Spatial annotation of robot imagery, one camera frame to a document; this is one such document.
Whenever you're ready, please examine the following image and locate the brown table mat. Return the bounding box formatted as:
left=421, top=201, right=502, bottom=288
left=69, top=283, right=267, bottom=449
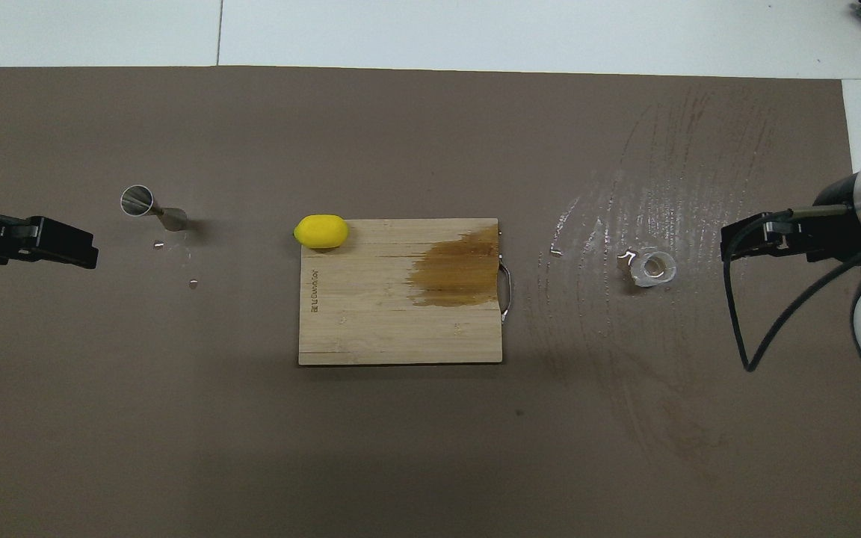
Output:
left=0, top=66, right=861, bottom=538

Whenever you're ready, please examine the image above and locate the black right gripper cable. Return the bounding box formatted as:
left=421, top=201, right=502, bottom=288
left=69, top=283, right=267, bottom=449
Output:
left=722, top=205, right=861, bottom=372

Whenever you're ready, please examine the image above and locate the yellow lemon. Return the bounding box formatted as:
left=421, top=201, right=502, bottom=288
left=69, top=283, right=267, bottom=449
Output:
left=294, top=214, right=349, bottom=249

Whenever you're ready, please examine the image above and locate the bamboo cutting board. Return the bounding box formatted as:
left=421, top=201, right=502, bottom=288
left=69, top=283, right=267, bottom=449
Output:
left=298, top=218, right=512, bottom=366

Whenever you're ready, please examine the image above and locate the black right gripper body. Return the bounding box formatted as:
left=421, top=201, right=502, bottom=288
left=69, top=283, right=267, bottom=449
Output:
left=793, top=173, right=861, bottom=262

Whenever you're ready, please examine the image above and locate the steel double jigger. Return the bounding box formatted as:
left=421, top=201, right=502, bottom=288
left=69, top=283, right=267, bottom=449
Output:
left=120, top=185, right=188, bottom=231

